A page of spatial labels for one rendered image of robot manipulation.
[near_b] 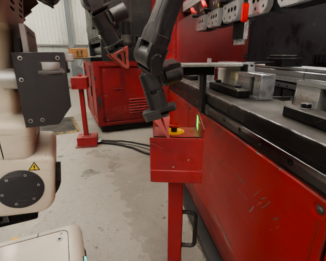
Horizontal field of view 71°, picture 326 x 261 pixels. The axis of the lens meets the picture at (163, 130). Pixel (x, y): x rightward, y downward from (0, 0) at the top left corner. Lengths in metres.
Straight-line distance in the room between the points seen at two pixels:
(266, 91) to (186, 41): 1.12
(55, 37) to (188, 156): 7.29
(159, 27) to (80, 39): 7.24
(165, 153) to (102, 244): 0.94
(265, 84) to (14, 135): 0.80
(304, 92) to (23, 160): 0.76
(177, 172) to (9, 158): 0.44
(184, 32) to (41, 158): 1.55
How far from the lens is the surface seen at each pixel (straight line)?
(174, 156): 0.68
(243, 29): 1.10
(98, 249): 1.48
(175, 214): 0.89
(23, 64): 0.57
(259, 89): 0.92
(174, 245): 0.98
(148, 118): 0.66
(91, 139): 2.77
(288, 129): 0.61
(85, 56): 3.02
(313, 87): 0.73
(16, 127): 0.62
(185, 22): 1.95
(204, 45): 1.98
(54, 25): 7.83
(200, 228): 1.50
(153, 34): 0.60
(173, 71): 0.68
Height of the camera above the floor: 1.04
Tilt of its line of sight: 19 degrees down
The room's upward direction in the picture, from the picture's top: straight up
